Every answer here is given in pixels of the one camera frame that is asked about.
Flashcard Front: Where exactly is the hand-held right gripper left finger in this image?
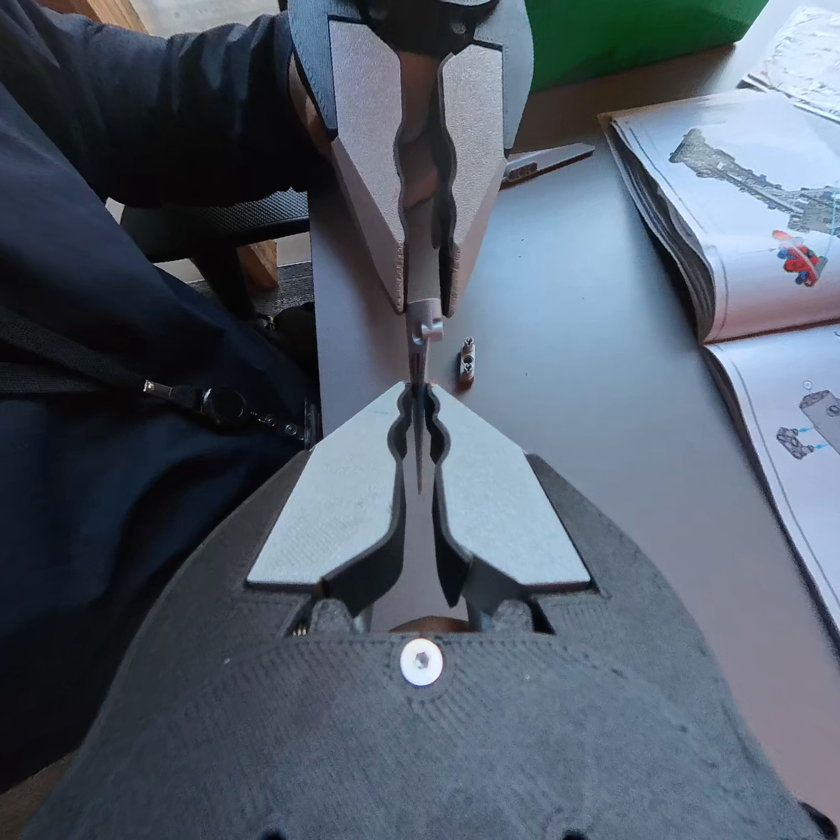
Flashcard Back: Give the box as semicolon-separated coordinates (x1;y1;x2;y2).
246;381;414;618

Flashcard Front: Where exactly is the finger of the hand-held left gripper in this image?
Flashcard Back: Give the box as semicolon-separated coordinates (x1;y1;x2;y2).
434;41;509;319
327;20;411;317

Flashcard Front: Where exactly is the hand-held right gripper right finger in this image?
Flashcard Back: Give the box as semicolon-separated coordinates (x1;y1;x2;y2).
427;384;593;627

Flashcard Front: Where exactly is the person's left forearm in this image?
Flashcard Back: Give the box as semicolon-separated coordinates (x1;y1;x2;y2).
0;0;309;207

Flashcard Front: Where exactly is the open lego instruction booklet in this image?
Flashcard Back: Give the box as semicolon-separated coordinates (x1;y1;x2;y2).
598;88;840;647

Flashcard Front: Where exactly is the person's left hand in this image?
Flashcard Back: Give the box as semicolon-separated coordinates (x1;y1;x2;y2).
289;52;454;212

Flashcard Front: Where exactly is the green plastic bin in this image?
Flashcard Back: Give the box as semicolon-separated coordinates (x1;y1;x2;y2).
521;0;770;94

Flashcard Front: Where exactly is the person's dark blue torso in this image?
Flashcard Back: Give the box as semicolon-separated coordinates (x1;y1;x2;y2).
0;85;322;788

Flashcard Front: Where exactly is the clear plastic bag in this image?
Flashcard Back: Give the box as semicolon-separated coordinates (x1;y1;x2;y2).
738;5;840;126

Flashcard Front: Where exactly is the black lanyard with badge reel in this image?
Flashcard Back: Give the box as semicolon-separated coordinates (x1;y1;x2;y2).
0;305;322;454

